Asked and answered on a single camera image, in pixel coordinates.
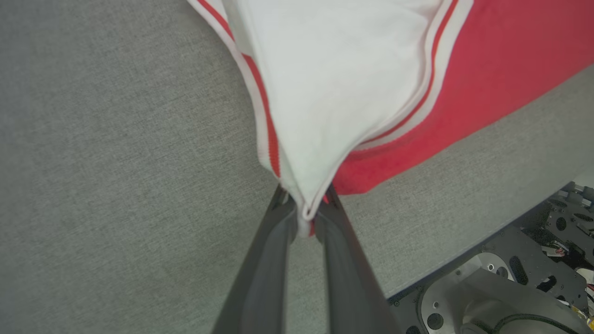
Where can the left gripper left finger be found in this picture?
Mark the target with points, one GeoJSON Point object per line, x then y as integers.
{"type": "Point", "coordinates": [260, 287]}

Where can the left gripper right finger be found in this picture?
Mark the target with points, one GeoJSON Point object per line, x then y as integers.
{"type": "Point", "coordinates": [348, 287]}

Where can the red and white shirt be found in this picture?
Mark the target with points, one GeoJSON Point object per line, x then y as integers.
{"type": "Point", "coordinates": [334, 69]}

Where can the black and grey robot base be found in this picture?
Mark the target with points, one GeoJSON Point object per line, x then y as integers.
{"type": "Point", "coordinates": [529, 246]}

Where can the grey fabric sofa cushion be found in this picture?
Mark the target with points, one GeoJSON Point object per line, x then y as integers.
{"type": "Point", "coordinates": [93, 162]}

